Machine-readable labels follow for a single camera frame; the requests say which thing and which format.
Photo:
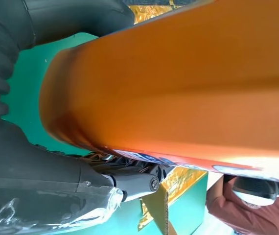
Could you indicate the person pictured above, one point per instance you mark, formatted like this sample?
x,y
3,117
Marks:
x,y
252,217

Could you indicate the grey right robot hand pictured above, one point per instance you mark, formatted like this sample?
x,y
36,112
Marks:
x,y
44,191

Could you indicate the yellow plastic-wrapped cardboard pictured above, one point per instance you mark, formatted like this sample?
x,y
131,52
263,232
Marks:
x,y
178,181

